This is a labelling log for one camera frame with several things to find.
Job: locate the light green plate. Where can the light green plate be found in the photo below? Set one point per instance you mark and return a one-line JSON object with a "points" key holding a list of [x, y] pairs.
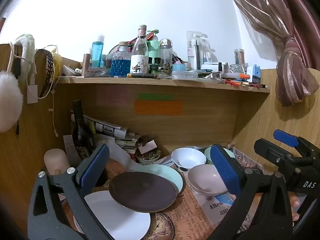
{"points": [[170, 177]]}

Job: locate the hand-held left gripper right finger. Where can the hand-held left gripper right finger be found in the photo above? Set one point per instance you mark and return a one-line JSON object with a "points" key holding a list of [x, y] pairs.
{"points": [[225, 172]]}

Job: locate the orange marker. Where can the orange marker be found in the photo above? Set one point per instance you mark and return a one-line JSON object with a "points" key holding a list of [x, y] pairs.
{"points": [[241, 76]]}

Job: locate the white spotted bowl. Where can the white spotted bowl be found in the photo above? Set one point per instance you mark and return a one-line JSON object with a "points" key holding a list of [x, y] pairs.
{"points": [[187, 157]]}

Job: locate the clear bottle with blue liquid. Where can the clear bottle with blue liquid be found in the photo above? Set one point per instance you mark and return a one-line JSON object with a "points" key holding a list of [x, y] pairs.
{"points": [[97, 52]]}

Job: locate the black and gold tube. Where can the black and gold tube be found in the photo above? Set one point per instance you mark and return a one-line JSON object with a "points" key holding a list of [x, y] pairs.
{"points": [[140, 75]]}

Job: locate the white fluffy headband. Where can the white fluffy headband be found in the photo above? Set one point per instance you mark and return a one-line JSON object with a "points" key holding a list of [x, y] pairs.
{"points": [[27, 47]]}

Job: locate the white plate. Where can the white plate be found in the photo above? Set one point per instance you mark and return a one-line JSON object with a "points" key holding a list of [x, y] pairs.
{"points": [[120, 220]]}

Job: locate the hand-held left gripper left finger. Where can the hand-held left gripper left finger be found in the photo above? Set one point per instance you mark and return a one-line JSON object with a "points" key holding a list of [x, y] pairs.
{"points": [[96, 165]]}

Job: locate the dark brown plate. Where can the dark brown plate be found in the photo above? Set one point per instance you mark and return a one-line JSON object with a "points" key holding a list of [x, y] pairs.
{"points": [[142, 192]]}

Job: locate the small pink box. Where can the small pink box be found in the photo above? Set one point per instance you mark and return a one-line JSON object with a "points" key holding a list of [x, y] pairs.
{"points": [[147, 146]]}

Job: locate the toothbrush package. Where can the toothbrush package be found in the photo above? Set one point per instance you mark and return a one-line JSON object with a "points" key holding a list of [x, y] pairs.
{"points": [[195, 50]]}

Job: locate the green pump bottle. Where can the green pump bottle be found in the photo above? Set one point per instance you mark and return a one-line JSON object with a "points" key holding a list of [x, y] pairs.
{"points": [[153, 50]]}

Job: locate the white fluffy pompom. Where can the white fluffy pompom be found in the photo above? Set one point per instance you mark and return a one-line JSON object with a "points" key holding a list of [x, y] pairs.
{"points": [[8, 102]]}

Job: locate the clear labelled wine bottle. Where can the clear labelled wine bottle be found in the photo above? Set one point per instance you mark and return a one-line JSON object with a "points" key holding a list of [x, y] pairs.
{"points": [[140, 55]]}

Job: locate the pink bowl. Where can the pink bowl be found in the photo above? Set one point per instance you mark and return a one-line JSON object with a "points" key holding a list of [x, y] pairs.
{"points": [[205, 177]]}

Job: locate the small dark green bottle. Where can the small dark green bottle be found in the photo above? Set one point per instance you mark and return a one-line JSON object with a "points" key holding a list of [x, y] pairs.
{"points": [[157, 63], [150, 63]]}

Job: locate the glass decanter with blue liquid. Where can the glass decanter with blue liquid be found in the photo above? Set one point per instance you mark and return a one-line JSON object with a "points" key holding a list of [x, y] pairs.
{"points": [[121, 63]]}

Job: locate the white charger adapter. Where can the white charger adapter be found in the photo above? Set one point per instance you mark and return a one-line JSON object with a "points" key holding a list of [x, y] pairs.
{"points": [[32, 94]]}

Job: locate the pile of folded papers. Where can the pile of folded papers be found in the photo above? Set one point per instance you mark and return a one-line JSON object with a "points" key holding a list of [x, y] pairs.
{"points": [[110, 130]]}

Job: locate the green sticky note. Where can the green sticky note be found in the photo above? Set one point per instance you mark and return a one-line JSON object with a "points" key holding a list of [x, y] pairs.
{"points": [[155, 97]]}

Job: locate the pink striped curtain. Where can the pink striped curtain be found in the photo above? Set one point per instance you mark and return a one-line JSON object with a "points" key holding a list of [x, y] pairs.
{"points": [[292, 62]]}

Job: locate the light blue jar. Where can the light blue jar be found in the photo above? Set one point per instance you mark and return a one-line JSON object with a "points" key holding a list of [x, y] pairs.
{"points": [[178, 67]]}

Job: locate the pink sticky note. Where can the pink sticky note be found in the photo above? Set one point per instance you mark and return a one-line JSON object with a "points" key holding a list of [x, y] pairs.
{"points": [[112, 97]]}

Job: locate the white flat container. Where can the white flat container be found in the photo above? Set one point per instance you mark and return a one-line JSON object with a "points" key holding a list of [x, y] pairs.
{"points": [[212, 67]]}

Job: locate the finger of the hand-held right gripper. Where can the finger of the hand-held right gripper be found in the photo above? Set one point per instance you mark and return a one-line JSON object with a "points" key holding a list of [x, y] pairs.
{"points": [[267, 151], [285, 137]]}

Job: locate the clear jar of sticks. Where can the clear jar of sticks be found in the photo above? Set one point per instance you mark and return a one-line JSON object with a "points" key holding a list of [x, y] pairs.
{"points": [[239, 57]]}

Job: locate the person's right hand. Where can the person's right hand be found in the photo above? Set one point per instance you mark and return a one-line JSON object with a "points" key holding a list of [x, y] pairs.
{"points": [[295, 206]]}

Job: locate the clear plastic box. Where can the clear plastic box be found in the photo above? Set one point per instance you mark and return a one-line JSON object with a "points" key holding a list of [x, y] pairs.
{"points": [[183, 75]]}

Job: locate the orange sticky note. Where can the orange sticky note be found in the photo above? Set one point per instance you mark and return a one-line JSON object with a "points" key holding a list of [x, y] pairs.
{"points": [[158, 108]]}

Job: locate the dark wine bottle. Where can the dark wine bottle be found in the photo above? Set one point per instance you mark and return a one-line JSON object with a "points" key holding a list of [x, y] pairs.
{"points": [[80, 135]]}

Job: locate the brown cardboard tube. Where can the brown cardboard tube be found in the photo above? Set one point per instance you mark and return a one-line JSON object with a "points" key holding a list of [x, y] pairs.
{"points": [[86, 65]]}

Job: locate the yellow headband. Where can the yellow headband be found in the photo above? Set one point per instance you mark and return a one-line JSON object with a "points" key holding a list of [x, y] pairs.
{"points": [[58, 62]]}

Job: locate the black braided headband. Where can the black braided headband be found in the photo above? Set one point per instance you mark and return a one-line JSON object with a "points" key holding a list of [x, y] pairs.
{"points": [[50, 65]]}

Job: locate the blue and white box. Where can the blue and white box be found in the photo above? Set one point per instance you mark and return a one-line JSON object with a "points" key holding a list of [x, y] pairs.
{"points": [[253, 74]]}

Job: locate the light green bowl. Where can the light green bowl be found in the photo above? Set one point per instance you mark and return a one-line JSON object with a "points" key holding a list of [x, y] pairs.
{"points": [[207, 154]]}

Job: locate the clear bottle with silver cap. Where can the clear bottle with silver cap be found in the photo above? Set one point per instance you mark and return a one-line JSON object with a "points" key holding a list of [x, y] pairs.
{"points": [[165, 52]]}

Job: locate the short glass jar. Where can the short glass jar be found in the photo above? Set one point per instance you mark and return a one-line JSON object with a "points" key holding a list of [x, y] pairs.
{"points": [[236, 69]]}

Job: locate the wooden shelf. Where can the wooden shelf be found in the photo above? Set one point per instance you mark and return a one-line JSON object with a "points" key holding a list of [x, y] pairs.
{"points": [[150, 83]]}

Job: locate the small bowl of trinkets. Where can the small bowl of trinkets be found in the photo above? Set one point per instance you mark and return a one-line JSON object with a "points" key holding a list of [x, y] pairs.
{"points": [[147, 158]]}

